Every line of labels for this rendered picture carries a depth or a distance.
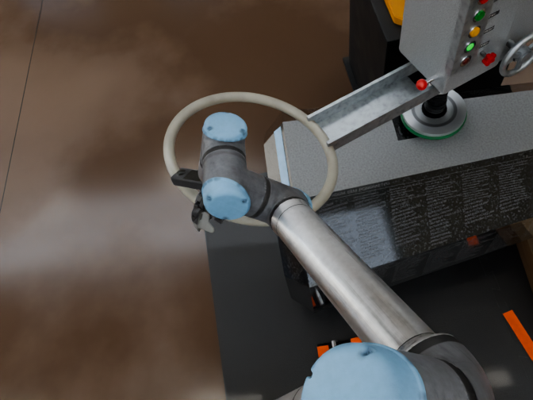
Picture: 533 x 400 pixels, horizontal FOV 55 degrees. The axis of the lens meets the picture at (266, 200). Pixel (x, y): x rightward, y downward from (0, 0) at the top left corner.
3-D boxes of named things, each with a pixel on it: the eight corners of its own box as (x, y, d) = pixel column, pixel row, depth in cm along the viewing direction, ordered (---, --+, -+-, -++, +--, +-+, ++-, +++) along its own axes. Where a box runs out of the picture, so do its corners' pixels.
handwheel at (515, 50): (515, 44, 153) (531, 3, 140) (539, 64, 148) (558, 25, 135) (474, 66, 151) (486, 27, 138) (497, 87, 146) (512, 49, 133)
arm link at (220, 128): (203, 139, 100) (202, 104, 106) (198, 179, 109) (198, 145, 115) (251, 142, 102) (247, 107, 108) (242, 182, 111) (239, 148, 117)
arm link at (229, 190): (270, 205, 98) (264, 157, 106) (218, 187, 92) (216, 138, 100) (243, 229, 104) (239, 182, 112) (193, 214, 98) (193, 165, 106)
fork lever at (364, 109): (483, 22, 167) (487, 9, 162) (525, 58, 158) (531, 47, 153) (301, 117, 158) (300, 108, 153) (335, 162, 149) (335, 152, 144)
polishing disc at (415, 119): (401, 86, 183) (402, 84, 182) (464, 87, 179) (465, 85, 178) (401, 136, 173) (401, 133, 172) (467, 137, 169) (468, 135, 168)
